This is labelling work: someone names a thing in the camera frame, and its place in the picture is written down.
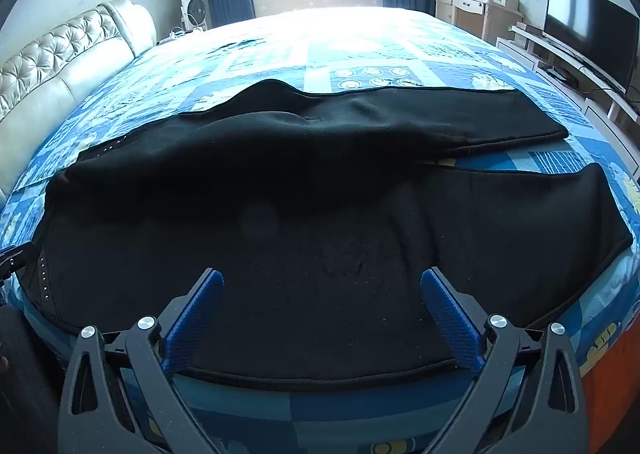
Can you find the white power strip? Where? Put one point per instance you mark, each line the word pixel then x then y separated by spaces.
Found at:
pixel 172 35

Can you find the black television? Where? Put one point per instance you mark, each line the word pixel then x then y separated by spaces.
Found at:
pixel 585 29

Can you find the person's left leg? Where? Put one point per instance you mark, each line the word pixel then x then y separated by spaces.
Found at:
pixel 25 384

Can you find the white box fan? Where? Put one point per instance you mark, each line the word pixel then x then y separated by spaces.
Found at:
pixel 192 13

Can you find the black pants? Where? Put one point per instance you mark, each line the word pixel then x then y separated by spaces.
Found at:
pixel 300 184

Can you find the white dressing table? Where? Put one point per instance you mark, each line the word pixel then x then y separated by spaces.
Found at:
pixel 470 11

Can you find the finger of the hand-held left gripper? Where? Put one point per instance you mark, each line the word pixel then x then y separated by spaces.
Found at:
pixel 15 261

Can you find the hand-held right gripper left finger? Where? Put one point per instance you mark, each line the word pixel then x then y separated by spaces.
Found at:
pixel 192 319

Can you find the white television stand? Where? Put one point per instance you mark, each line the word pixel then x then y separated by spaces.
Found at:
pixel 540 46

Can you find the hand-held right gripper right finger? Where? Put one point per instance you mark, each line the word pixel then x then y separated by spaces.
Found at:
pixel 450 314

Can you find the cream tufted headboard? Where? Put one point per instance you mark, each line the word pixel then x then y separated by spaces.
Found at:
pixel 65 64

